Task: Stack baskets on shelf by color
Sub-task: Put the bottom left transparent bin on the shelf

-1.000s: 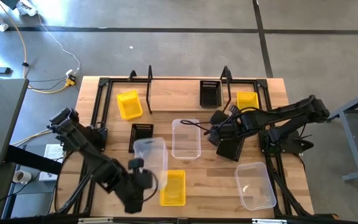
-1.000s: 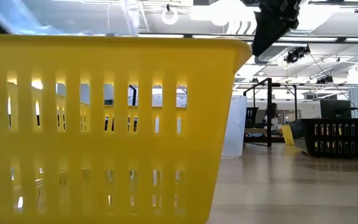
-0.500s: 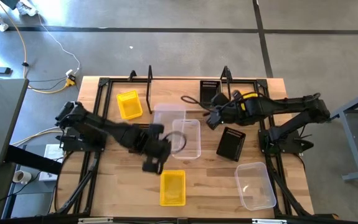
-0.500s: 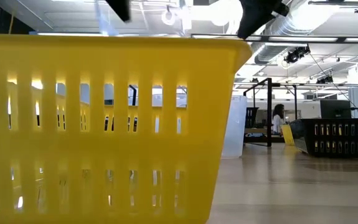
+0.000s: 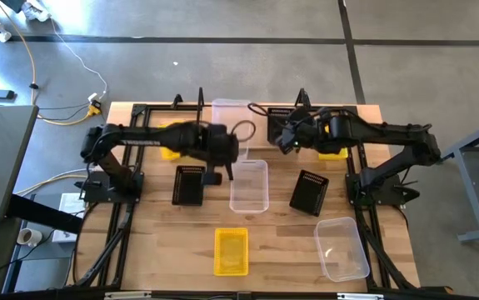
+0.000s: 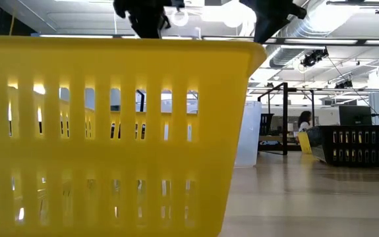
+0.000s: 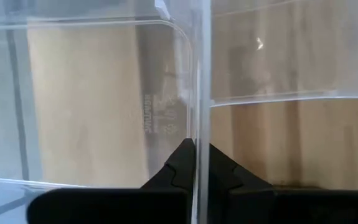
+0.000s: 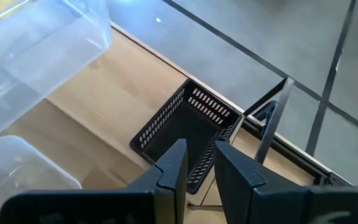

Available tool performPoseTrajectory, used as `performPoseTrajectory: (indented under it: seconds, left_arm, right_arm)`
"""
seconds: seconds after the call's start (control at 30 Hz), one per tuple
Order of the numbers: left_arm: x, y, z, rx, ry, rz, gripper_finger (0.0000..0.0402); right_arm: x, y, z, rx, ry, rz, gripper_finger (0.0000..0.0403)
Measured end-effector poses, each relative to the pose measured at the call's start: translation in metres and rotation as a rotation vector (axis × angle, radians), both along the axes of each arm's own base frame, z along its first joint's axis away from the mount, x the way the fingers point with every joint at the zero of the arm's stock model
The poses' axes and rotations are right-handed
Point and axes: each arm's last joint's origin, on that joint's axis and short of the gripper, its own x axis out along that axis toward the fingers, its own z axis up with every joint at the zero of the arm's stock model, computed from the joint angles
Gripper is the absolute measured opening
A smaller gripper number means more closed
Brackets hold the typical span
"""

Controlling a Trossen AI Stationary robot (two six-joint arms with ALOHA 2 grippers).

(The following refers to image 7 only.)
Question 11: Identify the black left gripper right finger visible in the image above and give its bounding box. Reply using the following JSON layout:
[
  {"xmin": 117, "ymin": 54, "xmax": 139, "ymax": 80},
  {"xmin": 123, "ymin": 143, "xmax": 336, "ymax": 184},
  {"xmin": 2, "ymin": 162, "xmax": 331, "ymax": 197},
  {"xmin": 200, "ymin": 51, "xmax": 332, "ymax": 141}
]
[{"xmin": 208, "ymin": 142, "xmax": 358, "ymax": 224}]

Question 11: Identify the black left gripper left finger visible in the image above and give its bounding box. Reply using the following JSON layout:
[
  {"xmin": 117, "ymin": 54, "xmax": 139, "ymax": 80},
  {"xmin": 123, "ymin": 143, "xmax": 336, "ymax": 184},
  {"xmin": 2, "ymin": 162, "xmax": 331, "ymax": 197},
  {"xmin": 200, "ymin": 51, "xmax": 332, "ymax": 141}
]
[{"xmin": 26, "ymin": 138, "xmax": 197, "ymax": 224}]

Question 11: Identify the clear plastic bin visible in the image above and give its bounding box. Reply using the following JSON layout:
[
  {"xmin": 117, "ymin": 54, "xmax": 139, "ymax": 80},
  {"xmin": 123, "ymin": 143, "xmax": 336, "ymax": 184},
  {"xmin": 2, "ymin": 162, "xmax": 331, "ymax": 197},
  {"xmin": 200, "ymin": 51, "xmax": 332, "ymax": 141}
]
[
  {"xmin": 211, "ymin": 0, "xmax": 358, "ymax": 108},
  {"xmin": 0, "ymin": 0, "xmax": 212, "ymax": 224}
]

